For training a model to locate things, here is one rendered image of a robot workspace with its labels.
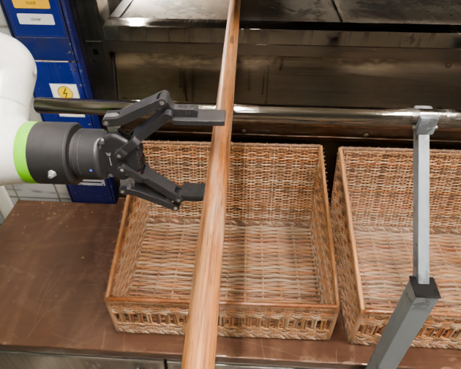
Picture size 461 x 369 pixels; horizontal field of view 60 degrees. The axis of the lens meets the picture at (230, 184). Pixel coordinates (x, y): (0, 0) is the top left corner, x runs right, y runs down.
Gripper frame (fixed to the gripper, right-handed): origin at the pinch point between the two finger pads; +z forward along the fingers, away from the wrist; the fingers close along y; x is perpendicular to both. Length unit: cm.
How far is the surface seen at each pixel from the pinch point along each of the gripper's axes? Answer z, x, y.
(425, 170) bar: 36.4, -10.9, 10.0
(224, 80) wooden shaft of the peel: -0.3, -21.2, -1.5
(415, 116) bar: 34.1, -16.6, 2.3
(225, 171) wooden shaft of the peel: 1.3, 4.4, -1.0
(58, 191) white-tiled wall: -61, -55, 60
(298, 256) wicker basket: 21, -30, 60
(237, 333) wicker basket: 3, -5, 60
